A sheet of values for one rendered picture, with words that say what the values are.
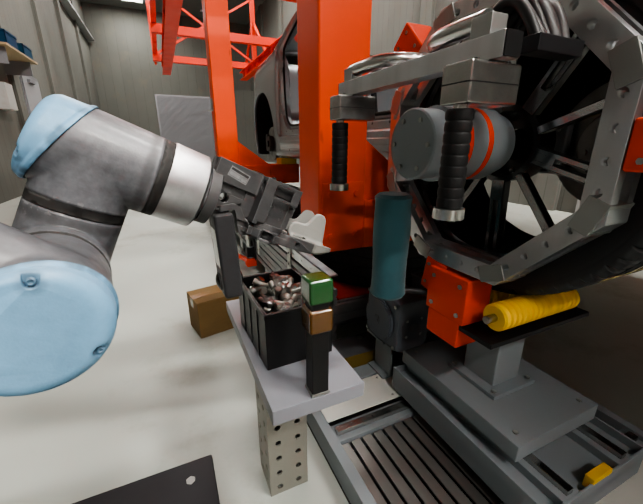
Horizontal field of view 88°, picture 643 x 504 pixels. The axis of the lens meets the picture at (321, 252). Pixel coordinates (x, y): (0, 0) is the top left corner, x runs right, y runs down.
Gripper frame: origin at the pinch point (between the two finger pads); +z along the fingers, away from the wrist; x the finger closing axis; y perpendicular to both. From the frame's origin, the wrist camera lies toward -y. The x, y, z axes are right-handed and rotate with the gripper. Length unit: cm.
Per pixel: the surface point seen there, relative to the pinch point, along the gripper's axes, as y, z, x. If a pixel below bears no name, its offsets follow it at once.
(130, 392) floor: -78, -3, 76
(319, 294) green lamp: -5.6, -0.4, -4.4
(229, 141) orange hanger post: 37, 37, 235
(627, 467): -21, 82, -28
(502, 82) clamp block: 29.4, 6.6, -14.2
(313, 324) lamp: -10.4, 0.8, -4.3
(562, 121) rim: 38, 33, -9
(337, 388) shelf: -21.1, 11.2, -3.9
